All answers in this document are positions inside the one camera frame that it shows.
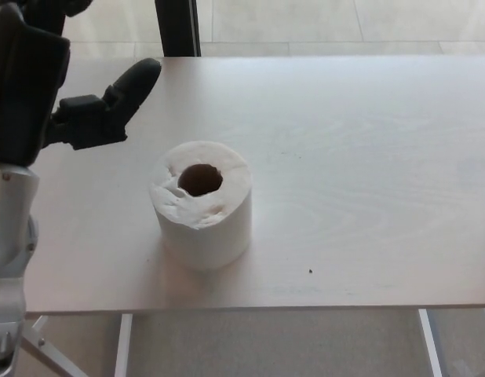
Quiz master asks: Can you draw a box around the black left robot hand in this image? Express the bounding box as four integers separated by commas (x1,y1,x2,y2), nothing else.
0,0,162,167

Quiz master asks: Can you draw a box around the white toilet paper roll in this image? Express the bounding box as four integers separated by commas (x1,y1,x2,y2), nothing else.
148,141,253,273

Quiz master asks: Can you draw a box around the white diagonal table brace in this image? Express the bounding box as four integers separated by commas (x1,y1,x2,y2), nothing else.
19,313,89,377

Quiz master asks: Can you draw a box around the white straight table leg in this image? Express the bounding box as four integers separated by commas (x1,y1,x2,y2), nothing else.
113,313,134,377
418,308,444,377

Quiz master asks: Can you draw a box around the black window frame post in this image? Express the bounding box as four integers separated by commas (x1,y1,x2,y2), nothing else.
153,0,202,58

